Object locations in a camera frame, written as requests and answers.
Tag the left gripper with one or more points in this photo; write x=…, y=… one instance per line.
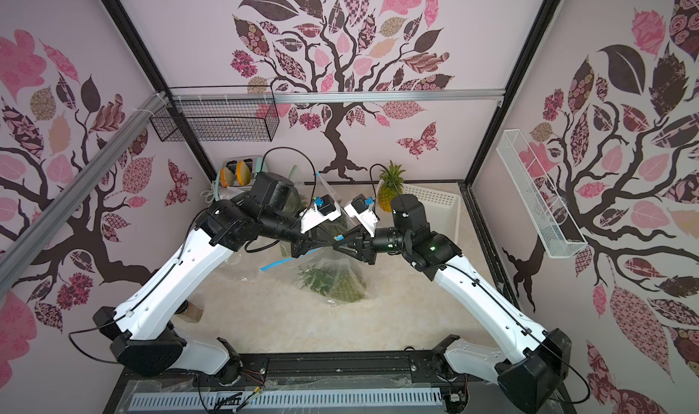
x=307, y=240

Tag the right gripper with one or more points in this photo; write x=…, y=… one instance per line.
x=369, y=245

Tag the blue-zip bag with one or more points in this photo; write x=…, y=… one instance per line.
x=288, y=269

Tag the pineapple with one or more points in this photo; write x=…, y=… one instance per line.
x=337, y=283
x=392, y=185

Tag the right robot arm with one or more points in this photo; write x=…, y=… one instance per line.
x=529, y=363

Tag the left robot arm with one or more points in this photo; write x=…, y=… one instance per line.
x=143, y=337

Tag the back right zip bag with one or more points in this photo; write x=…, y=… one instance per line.
x=341, y=224

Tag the back green-zip bag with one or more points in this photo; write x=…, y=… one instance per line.
x=296, y=187

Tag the white plastic basket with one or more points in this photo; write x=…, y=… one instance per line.
x=443, y=209

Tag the mint green toaster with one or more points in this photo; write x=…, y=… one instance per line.
x=236, y=176

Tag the brown spice jar left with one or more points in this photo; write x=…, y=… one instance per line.
x=189, y=312

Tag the white vent strip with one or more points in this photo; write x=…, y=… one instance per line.
x=208, y=401

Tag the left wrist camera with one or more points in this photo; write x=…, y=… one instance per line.
x=322, y=209

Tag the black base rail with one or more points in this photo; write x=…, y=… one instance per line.
x=392, y=369

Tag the black wire wall basket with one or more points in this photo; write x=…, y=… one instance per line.
x=245, y=117

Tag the aluminium rail back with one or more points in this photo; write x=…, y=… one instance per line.
x=350, y=97

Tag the aluminium rail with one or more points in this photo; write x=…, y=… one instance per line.
x=25, y=250
x=350, y=97

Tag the white wire wall shelf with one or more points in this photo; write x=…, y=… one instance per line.
x=528, y=164

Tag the aluminium rail left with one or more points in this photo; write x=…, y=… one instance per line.
x=25, y=250

